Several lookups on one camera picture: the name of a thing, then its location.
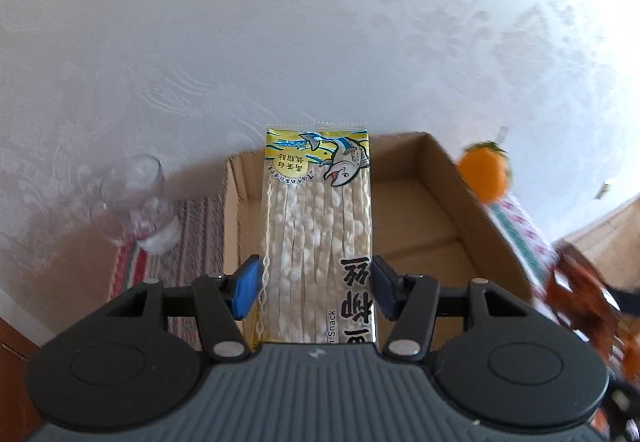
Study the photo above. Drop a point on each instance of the patterned knit tablecloth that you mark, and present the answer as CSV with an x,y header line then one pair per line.
x,y
200,242

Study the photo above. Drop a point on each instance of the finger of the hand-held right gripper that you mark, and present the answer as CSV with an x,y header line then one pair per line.
x,y
625,298

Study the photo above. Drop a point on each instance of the red brown snack packet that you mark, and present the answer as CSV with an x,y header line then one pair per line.
x,y
580,297

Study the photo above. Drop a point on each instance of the brown cardboard box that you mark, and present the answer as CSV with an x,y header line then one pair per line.
x,y
420,217

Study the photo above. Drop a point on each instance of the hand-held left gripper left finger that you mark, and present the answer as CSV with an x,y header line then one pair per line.
x,y
247,287

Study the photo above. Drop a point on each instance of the tan wooden furniture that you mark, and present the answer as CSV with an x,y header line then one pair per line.
x,y
610,242

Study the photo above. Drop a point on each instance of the brown wooden door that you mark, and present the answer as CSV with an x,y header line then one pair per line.
x,y
15,372

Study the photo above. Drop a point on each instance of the clear drinking glass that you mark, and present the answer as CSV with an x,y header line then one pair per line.
x,y
135,202

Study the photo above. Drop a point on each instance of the fish print snack packet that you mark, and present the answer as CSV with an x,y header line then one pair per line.
x,y
310,222

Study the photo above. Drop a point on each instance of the red snack packet black print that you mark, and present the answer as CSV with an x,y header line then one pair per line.
x,y
622,402

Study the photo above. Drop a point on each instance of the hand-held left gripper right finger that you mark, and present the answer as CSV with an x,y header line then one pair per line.
x,y
382,287

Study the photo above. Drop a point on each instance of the orange fruit with leaves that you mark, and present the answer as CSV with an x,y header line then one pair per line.
x,y
482,172

